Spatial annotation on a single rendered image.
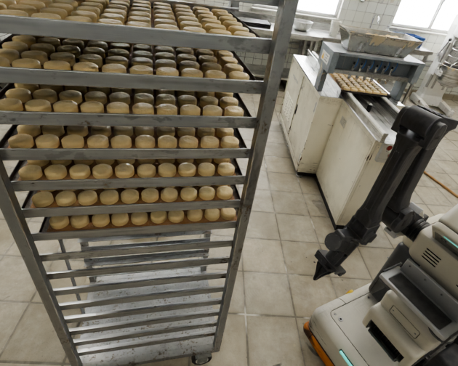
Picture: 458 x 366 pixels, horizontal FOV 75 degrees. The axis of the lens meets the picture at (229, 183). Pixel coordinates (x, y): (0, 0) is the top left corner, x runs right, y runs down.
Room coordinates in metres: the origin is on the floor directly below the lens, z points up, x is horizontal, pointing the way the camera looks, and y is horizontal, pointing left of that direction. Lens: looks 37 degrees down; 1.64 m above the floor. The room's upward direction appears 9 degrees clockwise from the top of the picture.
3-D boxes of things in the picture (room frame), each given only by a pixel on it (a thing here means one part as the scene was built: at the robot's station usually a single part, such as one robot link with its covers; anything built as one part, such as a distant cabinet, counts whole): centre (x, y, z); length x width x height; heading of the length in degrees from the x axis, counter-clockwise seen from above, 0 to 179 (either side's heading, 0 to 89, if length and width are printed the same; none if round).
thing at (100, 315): (0.63, 0.24, 0.51); 0.64 x 0.03 x 0.03; 107
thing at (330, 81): (3.08, -0.71, 0.88); 1.28 x 0.01 x 0.07; 5
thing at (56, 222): (0.60, 0.48, 0.96); 0.05 x 0.05 x 0.02
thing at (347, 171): (2.12, -1.01, 0.45); 0.70 x 0.34 x 0.90; 5
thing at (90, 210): (0.63, 0.24, 1.05); 0.64 x 0.03 x 0.03; 107
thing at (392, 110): (2.75, -1.10, 0.87); 2.01 x 0.03 x 0.07; 5
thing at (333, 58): (2.62, -0.96, 1.01); 0.72 x 0.33 x 0.34; 95
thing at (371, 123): (2.72, -0.81, 0.87); 2.01 x 0.03 x 0.07; 5
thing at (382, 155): (1.76, -1.04, 0.77); 0.24 x 0.04 x 0.14; 95
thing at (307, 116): (3.10, -0.92, 0.42); 1.28 x 0.72 x 0.84; 5
